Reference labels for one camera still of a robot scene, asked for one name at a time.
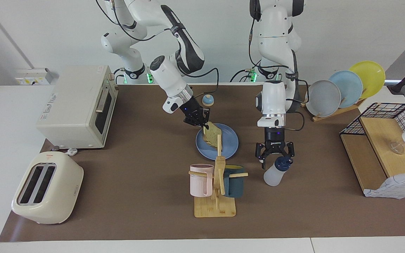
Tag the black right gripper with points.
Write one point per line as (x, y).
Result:
(191, 109)

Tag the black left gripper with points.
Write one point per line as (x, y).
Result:
(275, 138)

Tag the slice of toast bread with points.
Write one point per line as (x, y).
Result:
(211, 135)

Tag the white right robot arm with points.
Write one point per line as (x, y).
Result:
(174, 80)

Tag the periwinkle blue dinner plate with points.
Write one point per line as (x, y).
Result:
(229, 144)

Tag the wooden plate rack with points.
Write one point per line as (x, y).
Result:
(329, 115)

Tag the pale grey plate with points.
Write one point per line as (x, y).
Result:
(323, 98)

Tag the light blue plate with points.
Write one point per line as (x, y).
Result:
(350, 86)

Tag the yellow plate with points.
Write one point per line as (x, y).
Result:
(369, 75)

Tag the dark teal mug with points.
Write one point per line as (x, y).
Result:
(234, 184)

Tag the pink ribbed mug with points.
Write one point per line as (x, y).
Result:
(199, 182)

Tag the brown table mat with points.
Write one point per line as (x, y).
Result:
(135, 158)

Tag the wooden mug tree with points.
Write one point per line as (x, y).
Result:
(214, 209)

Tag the wooden two-tier shelf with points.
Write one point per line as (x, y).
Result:
(381, 140)

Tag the clear glass item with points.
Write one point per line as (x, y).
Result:
(397, 147)

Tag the white toaster oven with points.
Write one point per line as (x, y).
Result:
(72, 105)

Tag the wooden box crate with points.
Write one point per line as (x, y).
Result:
(399, 186)

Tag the cream two-slot toaster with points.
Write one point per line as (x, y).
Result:
(47, 189)

